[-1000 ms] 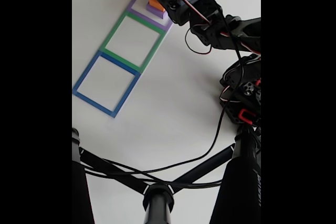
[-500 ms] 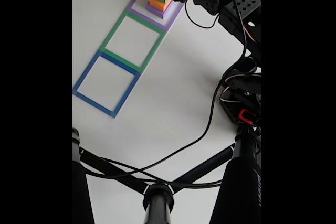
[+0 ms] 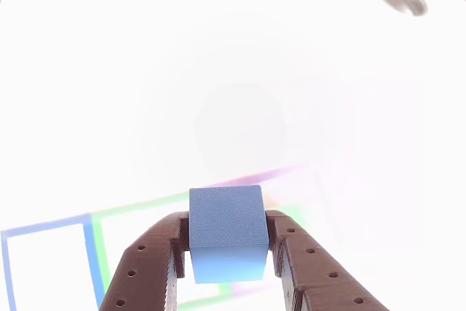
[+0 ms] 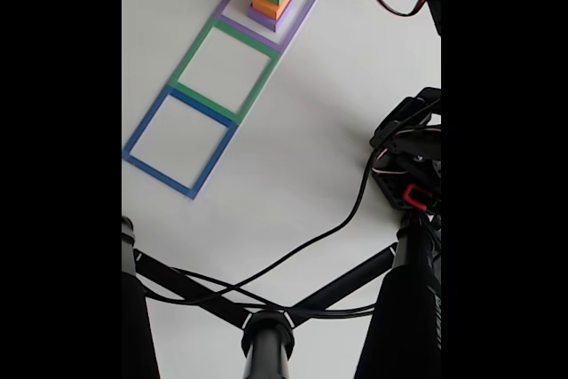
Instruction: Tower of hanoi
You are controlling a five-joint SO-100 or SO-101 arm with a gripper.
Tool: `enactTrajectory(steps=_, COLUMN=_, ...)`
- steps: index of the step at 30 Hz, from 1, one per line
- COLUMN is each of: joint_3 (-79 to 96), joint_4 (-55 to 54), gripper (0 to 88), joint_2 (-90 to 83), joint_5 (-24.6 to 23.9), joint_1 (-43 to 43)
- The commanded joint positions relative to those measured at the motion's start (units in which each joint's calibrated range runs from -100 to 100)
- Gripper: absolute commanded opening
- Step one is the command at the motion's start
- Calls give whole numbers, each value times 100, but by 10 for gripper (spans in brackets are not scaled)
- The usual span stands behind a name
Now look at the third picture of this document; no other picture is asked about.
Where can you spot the purple square frame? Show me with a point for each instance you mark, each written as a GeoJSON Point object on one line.
{"type": "Point", "coordinates": [255, 176]}

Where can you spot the blue square frame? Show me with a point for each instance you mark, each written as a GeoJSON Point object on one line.
{"type": "Point", "coordinates": [91, 252]}

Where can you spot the small blue block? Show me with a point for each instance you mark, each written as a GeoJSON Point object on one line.
{"type": "Point", "coordinates": [225, 216]}

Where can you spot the green square frame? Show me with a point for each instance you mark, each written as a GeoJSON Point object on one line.
{"type": "Point", "coordinates": [98, 252]}

